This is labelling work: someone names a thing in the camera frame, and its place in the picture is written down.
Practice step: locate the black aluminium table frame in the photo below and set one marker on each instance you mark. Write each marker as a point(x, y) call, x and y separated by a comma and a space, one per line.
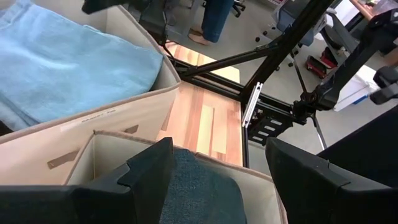
point(280, 43)

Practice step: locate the dark green garment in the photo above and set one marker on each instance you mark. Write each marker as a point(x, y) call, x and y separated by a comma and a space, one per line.
point(202, 193)

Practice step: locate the light blue denim garment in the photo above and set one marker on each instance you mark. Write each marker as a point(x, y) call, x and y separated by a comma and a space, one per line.
point(68, 68)

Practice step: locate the beige fabric storage box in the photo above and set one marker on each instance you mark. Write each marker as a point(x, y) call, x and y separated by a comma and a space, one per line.
point(31, 161)
point(105, 155)

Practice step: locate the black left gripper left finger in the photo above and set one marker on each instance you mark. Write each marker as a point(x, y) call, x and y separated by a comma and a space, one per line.
point(77, 205)

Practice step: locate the black flat panel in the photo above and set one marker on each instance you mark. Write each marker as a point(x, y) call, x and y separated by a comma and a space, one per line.
point(373, 149)

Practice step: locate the wooden desk top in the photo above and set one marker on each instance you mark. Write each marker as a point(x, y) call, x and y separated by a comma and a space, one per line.
point(362, 7)

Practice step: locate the red wheeled case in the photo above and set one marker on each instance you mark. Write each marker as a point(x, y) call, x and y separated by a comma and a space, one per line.
point(317, 67)

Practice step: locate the black armrest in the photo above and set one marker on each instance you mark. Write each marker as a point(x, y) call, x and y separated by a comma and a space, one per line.
point(385, 81)

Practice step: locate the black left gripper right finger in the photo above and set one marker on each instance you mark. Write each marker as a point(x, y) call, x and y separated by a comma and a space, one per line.
point(326, 199)

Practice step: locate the white box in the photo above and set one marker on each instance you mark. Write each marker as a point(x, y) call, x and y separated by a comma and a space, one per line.
point(354, 87)

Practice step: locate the person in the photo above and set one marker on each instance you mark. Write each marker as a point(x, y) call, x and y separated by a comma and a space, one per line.
point(217, 18)

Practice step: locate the black office chair base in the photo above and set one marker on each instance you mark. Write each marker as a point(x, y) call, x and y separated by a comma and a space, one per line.
point(239, 7)

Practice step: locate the black stand with legs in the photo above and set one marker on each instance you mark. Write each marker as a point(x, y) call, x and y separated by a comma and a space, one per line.
point(357, 59)

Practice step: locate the grey-blue office chair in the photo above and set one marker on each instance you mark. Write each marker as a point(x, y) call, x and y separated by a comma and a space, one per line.
point(281, 18)

